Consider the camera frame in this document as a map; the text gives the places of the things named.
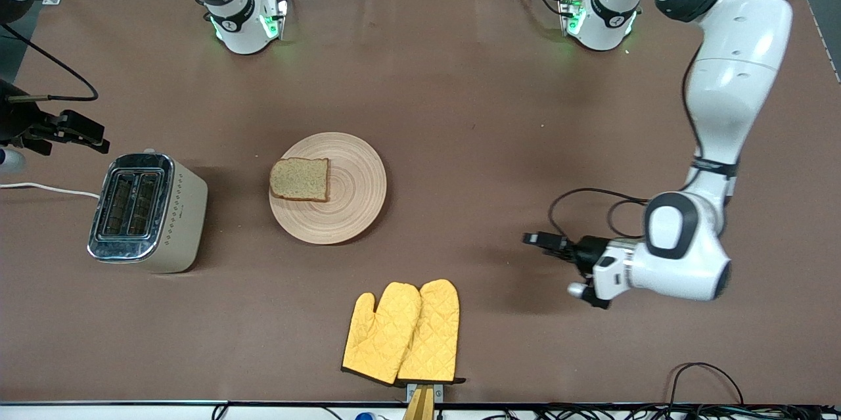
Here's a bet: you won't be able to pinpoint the round wooden plate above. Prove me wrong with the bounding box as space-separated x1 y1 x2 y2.
268 132 388 245

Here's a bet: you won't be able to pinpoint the beige and chrome toaster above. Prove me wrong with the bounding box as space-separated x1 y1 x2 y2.
87 149 209 274

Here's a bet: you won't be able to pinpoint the slice of brown bread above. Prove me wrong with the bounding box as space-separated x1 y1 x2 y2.
269 157 331 203

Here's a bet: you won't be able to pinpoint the yellow quilted oven mitt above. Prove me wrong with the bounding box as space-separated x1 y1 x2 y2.
341 282 422 386
396 279 467 386

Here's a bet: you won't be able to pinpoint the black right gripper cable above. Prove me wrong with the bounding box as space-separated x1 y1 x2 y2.
0 24 99 103

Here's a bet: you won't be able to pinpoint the white toaster power cord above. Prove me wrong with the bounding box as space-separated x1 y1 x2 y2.
0 182 101 200

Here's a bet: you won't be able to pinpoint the black looped cable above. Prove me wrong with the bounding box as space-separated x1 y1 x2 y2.
669 362 745 408

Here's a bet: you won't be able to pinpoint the tangled black cables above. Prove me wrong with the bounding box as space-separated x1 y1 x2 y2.
480 404 841 420

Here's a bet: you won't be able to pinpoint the small metal bracket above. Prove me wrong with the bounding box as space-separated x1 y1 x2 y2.
406 382 443 402

